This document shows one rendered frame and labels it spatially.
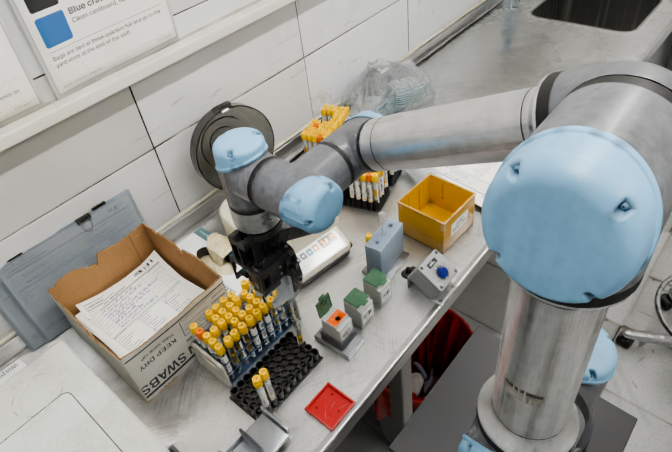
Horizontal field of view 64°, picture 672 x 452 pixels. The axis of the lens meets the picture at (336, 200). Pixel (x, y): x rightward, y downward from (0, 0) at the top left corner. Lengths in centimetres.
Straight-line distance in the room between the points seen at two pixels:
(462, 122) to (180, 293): 80
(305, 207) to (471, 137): 22
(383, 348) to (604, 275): 76
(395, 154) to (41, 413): 58
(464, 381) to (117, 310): 73
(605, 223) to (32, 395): 75
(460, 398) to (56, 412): 61
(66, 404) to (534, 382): 60
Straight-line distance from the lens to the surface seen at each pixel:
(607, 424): 102
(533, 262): 42
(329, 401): 107
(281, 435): 101
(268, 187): 70
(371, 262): 119
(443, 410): 97
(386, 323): 115
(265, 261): 86
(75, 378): 87
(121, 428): 79
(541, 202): 39
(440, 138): 63
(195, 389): 115
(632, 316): 241
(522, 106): 57
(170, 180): 138
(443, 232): 123
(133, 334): 120
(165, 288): 125
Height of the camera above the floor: 181
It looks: 40 degrees down
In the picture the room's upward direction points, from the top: 8 degrees counter-clockwise
